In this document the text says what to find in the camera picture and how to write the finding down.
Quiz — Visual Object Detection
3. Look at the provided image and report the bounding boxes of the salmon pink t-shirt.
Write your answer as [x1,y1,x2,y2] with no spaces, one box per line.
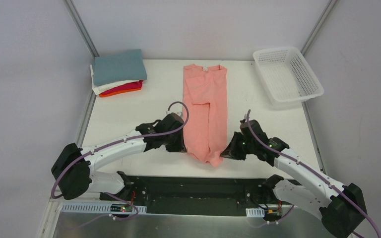
[183,64,228,167]

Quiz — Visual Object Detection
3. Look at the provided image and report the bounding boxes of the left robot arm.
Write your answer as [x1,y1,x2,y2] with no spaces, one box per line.
[51,113,186,201]

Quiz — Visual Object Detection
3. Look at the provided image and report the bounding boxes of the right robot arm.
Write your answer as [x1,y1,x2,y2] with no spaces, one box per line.
[221,120,367,238]

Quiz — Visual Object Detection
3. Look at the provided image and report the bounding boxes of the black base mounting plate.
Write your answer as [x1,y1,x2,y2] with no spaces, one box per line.
[66,171,305,217]

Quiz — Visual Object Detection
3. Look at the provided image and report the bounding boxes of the folded orange t-shirt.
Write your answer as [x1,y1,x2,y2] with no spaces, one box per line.
[99,88,141,98]

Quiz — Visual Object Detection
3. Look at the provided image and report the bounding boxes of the folded magenta t-shirt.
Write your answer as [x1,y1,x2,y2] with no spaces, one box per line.
[104,80,143,93]

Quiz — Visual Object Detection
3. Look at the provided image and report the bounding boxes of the white plastic basket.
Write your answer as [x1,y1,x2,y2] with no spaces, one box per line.
[253,47,324,107]

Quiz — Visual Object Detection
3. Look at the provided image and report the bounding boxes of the folded blue-grey t-shirt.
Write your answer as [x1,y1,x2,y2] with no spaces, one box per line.
[92,49,147,86]

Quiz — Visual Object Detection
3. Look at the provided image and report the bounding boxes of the folded white t-shirt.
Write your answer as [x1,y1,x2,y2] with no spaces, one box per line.
[90,65,139,95]

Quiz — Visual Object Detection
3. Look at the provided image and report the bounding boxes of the right white slotted duct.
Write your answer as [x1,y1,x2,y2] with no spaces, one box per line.
[246,208,265,218]

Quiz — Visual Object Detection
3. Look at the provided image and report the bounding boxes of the white slotted duct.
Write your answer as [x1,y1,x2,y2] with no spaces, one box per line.
[61,202,147,215]
[246,208,265,218]

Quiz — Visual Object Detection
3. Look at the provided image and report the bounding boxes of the left white slotted duct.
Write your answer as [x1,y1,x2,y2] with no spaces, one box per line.
[61,202,147,215]

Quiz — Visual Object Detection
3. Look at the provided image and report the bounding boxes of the aluminium corner post left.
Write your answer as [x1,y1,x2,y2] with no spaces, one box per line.
[63,0,100,58]

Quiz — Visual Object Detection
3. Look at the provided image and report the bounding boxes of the aluminium corner post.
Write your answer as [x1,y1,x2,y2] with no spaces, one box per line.
[63,0,100,58]
[300,0,339,56]

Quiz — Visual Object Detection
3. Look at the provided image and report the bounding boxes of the aluminium corner post right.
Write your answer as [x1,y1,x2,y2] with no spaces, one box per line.
[300,0,339,56]

